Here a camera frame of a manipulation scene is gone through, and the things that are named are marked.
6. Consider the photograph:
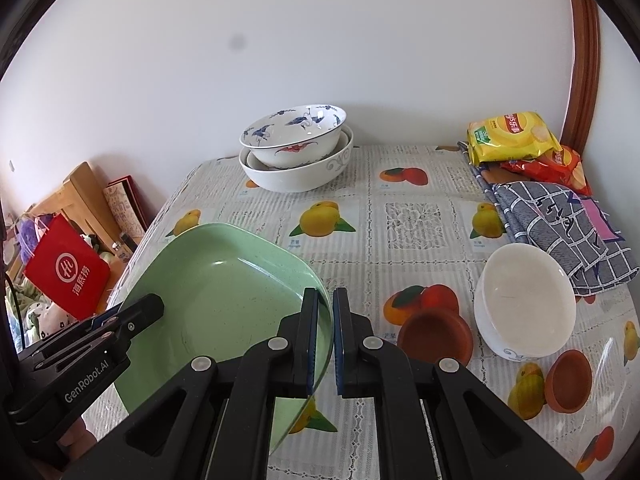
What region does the grey checked folded cloth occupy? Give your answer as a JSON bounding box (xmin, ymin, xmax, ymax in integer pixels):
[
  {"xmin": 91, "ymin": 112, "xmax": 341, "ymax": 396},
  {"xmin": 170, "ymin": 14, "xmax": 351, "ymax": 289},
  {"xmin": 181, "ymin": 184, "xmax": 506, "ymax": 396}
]
[{"xmin": 470, "ymin": 164, "xmax": 639, "ymax": 297}]

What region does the green square plate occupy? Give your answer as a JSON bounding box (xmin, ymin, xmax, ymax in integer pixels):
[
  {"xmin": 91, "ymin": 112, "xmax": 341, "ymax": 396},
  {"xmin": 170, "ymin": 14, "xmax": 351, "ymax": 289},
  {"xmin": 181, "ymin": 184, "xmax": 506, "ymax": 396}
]
[{"xmin": 113, "ymin": 222, "xmax": 335, "ymax": 456}]

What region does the brown wooden door frame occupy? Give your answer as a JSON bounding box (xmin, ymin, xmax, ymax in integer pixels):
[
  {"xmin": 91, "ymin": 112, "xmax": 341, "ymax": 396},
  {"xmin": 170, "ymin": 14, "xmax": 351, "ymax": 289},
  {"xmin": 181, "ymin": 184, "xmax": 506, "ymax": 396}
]
[{"xmin": 561, "ymin": 0, "xmax": 601, "ymax": 153}]

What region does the red chips bag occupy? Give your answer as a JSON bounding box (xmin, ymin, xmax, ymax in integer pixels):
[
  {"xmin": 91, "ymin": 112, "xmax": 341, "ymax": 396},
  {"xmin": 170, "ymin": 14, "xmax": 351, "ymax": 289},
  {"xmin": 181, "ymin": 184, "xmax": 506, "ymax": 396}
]
[{"xmin": 500, "ymin": 145, "xmax": 592, "ymax": 196}]

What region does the yellow chips bag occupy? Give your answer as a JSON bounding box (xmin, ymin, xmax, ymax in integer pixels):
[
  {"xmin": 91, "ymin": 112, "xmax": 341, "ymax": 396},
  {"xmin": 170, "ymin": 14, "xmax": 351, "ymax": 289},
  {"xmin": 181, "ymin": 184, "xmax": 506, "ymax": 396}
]
[{"xmin": 468, "ymin": 112, "xmax": 561, "ymax": 166}]

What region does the person's left hand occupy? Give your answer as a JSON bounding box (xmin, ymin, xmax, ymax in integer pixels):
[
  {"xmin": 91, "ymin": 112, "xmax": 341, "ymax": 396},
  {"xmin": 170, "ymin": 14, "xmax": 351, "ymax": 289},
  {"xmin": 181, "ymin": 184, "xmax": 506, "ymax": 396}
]
[{"xmin": 58, "ymin": 417, "xmax": 96, "ymax": 462}]

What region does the red paper bag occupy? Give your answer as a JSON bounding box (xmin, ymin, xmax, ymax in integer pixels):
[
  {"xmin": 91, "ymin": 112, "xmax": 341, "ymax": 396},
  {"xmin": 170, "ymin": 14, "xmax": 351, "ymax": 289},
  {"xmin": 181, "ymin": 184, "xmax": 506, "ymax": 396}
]
[{"xmin": 25, "ymin": 214, "xmax": 111, "ymax": 321}]

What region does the red patterned book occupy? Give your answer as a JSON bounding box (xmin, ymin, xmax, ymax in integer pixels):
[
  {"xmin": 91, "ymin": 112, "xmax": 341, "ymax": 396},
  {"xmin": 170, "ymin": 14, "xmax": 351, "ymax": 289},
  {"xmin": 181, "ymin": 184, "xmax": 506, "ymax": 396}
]
[{"xmin": 103, "ymin": 176, "xmax": 149, "ymax": 244}]

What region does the large white ceramic bowl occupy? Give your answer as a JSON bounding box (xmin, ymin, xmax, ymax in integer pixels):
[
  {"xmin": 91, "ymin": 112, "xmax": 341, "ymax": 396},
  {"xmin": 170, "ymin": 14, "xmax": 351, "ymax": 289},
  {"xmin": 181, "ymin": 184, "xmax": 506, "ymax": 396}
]
[{"xmin": 239, "ymin": 126, "xmax": 354, "ymax": 193}]

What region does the wooden cutting board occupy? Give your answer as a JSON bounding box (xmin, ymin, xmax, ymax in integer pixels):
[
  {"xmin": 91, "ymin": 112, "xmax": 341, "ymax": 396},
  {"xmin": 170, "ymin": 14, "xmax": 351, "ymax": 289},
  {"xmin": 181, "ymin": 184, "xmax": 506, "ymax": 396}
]
[{"xmin": 26, "ymin": 162, "xmax": 120, "ymax": 252}]

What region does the brown clay bowl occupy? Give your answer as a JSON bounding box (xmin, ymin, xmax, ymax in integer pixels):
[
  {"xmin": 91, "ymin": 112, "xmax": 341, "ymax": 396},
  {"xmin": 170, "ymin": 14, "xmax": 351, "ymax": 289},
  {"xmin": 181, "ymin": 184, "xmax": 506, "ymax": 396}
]
[
  {"xmin": 544, "ymin": 350, "xmax": 592, "ymax": 414},
  {"xmin": 397, "ymin": 308, "xmax": 473, "ymax": 366}
]

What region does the blue patterned porcelain bowl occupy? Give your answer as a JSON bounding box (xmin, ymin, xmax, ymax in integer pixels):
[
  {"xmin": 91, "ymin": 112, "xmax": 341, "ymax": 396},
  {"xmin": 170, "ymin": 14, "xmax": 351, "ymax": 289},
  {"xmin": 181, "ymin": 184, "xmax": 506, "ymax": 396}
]
[{"xmin": 240, "ymin": 104, "xmax": 347, "ymax": 169}]

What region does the fruit print tablecloth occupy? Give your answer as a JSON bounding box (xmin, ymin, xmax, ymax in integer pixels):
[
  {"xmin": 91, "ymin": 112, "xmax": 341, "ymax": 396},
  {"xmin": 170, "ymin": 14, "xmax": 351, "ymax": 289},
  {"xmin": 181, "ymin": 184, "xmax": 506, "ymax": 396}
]
[{"xmin": 112, "ymin": 145, "xmax": 639, "ymax": 479}]

